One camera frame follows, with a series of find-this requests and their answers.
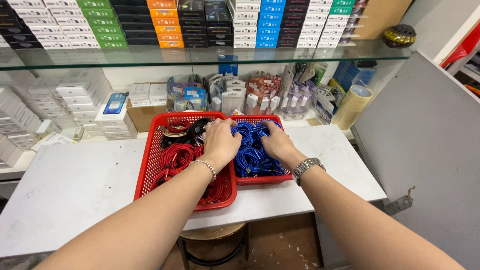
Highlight person's right hand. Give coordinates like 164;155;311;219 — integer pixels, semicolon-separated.
260;120;307;171

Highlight row of hanging accessory packets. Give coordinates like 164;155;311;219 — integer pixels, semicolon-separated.
166;62;335;125

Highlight silver bead bracelet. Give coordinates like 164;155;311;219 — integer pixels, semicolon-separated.
188;160;217;183

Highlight white phone box blue picture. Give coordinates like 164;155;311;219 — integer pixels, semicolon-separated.
94;91;130;122

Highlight white boxes atop cardboard box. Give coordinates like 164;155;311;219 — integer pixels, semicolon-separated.
128;82;168;107

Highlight gold coiled cable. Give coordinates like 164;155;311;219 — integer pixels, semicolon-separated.
162;127;189;138

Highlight red plastic sheet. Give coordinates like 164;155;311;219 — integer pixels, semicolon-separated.
440;33;480;69

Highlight bunch of black coiled cables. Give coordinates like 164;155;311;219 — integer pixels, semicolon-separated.
160;118;211;149

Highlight large red plastic basket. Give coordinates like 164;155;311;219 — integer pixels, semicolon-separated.
133;111;238;212

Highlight stack of beige tape rolls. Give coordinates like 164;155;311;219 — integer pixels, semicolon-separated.
331;85;374;131

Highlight small red plastic basket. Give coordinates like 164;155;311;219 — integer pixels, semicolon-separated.
228;114;293;187

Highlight dark red coiled cable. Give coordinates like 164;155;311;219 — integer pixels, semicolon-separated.
167;119;191;133

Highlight dark gold decorative ball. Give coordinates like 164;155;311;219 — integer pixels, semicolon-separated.
382;24;417;49

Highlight pile of blue cables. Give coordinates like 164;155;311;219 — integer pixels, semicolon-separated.
230;120;288;178

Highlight stack of blue flat boxes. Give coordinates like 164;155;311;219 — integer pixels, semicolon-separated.
332;61;377;93

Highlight glass shelf with boxed stock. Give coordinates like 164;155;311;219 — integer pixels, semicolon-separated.
0;0;413;72

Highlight round wooden stool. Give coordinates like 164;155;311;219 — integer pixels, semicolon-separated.
176;223;250;270

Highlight heap of white product boxes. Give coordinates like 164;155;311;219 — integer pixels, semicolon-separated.
0;69;138;169

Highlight metal corner bracket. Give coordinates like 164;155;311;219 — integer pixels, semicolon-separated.
384;195;413;217

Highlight pile of red coiled cables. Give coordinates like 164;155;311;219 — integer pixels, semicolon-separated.
150;143;230;207

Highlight white flat paper packet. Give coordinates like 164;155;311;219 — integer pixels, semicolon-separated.
31;131;78;152

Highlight person's left hand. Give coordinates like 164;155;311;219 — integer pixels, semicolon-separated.
202;118;243;174

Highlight silver metal wristwatch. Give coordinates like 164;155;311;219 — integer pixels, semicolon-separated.
291;157;326;187

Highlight brown cardboard box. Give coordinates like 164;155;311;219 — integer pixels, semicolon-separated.
126;98;168;133

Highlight grey cabinet door panel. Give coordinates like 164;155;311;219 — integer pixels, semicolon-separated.
352;51;480;270

